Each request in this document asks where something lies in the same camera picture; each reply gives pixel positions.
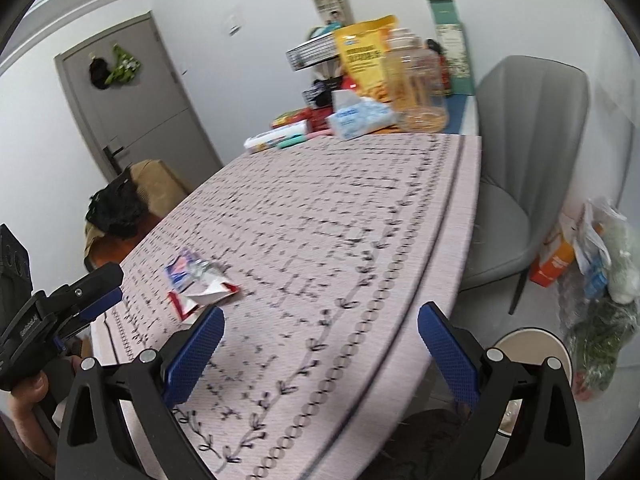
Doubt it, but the clear plastic water jug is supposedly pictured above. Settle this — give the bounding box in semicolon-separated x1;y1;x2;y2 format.
385;27;450;133

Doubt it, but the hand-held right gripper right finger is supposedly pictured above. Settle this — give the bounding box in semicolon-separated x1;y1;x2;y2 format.
417;301;586;480

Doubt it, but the person's left hand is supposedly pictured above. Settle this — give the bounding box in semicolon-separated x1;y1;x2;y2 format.
5;374;51;433

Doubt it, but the person's dark trouser leg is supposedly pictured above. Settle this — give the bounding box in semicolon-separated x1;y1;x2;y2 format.
400;407;483;480

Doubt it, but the bag of green vegetables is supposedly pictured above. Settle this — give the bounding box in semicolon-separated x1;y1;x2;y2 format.
562;300;638;401

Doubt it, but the red snack packet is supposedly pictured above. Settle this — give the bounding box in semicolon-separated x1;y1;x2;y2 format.
271;109;313;130

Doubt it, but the pink patterned tablecloth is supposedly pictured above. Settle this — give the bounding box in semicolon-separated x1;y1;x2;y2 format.
90;132;483;480

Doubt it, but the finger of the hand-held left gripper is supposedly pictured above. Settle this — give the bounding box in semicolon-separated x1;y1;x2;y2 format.
52;314;101;357
32;262;125;333

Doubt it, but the black door handle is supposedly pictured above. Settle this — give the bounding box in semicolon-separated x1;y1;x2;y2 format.
102;145;126;176

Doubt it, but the black hanging hat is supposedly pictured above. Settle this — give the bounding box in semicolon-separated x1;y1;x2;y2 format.
89;57;113;91

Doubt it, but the green floral hanging bag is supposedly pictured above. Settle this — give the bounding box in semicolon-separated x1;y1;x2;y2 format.
105;45;142;87

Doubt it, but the yellow snack bag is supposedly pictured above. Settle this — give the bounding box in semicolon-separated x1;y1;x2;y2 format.
333;15;398;103

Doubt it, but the white printed tube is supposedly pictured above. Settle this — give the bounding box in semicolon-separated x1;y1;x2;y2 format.
244;122;308;153

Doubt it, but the white round waste bin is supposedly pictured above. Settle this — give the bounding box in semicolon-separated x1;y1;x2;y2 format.
492;327;572;436

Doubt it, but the blue tissue pack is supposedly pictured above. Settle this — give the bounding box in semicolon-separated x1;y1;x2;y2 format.
326;90;398;141

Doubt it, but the grey upholstered chair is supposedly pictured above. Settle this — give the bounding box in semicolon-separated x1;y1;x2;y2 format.
457;55;590;316

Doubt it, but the black wire rack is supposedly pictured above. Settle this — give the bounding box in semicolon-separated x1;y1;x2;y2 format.
286;35;351;111

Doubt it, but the grey door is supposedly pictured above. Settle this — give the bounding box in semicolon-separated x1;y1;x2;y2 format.
54;11;223;186

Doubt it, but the orange cardboard box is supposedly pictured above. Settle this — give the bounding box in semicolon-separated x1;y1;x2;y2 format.
530;212;581;287

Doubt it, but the printed foil wrapper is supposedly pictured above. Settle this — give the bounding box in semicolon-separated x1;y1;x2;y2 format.
165;249;241;320

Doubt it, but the black garment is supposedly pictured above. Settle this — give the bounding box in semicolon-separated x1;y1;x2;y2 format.
85;170;151;238

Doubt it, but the tall green box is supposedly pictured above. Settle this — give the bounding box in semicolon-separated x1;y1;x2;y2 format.
427;0;475;97

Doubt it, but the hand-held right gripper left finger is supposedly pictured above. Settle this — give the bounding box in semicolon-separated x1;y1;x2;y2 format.
56;305;226;480

